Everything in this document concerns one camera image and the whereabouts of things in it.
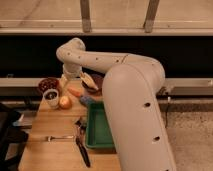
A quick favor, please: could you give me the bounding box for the blue sponge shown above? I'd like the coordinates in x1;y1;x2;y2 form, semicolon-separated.
79;96;95;107

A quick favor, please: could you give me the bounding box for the yellow round fruit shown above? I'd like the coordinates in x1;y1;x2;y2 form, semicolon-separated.
59;96;72;109

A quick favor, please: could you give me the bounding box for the green plastic tray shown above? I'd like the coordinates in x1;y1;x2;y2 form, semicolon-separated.
85;102;114;149

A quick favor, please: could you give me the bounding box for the purple plate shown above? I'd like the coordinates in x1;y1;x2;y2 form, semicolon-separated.
81;74;103;94

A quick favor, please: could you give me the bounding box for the orange pepper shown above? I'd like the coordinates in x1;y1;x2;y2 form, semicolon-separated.
67;87;82;98

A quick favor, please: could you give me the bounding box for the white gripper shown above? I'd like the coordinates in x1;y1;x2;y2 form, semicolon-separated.
59;64;82;88

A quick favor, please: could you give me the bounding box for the black chair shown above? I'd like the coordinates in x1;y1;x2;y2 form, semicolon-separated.
0;103;29;171

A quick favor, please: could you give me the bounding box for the dark red bowl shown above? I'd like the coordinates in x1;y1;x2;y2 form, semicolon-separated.
38;77;59;93

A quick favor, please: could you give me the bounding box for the silver fork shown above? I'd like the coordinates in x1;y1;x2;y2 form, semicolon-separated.
44;135;75;142

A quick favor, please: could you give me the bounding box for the corn cob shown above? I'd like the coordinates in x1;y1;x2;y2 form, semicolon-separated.
80;72;98;90

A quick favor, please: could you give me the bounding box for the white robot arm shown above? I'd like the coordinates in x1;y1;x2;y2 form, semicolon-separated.
56;38;177;171

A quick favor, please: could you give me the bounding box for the white cup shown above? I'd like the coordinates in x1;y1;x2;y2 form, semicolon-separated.
43;89;59;109

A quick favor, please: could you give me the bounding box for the black handled knife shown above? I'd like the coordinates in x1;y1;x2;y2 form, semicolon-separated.
75;126;91;168

